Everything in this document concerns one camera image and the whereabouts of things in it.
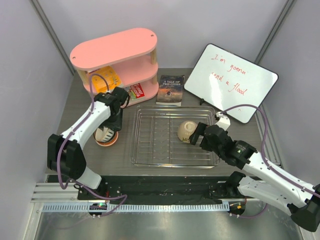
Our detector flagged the red book on shelf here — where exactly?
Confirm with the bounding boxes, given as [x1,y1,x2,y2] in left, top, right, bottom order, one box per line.
[124,83,145,101]

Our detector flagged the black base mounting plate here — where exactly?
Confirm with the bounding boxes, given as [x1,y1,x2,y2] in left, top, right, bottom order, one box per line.
[77,174,257,203]

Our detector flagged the dark paperback book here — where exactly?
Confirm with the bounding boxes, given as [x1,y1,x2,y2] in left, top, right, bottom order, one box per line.
[156,75,185,107]

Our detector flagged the clear plastic drip tray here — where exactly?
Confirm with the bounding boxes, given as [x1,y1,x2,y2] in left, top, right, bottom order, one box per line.
[131,104,221,169]

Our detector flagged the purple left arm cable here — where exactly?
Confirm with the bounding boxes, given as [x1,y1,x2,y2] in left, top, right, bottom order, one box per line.
[57,73,128,218]

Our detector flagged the pink three-tier shelf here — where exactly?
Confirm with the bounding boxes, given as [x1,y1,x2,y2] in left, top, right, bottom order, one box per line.
[69,27,159,106]

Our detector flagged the slotted cable duct rail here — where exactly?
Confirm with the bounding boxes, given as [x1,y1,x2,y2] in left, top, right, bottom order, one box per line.
[42,201,230,213]

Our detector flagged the yellow book on shelf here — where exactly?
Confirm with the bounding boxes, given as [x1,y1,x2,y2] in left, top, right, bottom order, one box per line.
[87,66,124,93]

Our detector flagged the white blue-petal bowl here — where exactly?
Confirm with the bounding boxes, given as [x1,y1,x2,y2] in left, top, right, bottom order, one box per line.
[94,127,115,144]

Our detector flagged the orange bowl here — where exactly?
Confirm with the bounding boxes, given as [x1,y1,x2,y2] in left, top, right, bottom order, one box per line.
[95,132,119,147]

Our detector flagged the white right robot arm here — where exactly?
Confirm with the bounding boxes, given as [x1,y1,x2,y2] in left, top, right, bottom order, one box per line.
[189,122,320,232]

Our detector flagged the beige floral ceramic bowl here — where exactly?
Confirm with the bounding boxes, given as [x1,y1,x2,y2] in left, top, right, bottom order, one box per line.
[177,120,197,143]

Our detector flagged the chrome wire dish rack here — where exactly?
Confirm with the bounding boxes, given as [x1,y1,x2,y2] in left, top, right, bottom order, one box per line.
[134,106,218,165]

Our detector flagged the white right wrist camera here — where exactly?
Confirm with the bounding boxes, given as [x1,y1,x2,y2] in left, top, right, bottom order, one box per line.
[215,111,231,131]

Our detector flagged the white dry-erase board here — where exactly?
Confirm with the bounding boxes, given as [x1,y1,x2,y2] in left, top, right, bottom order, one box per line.
[184,43,279,124]

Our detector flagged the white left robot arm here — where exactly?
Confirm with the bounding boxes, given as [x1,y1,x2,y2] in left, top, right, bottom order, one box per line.
[47,87,130,200]

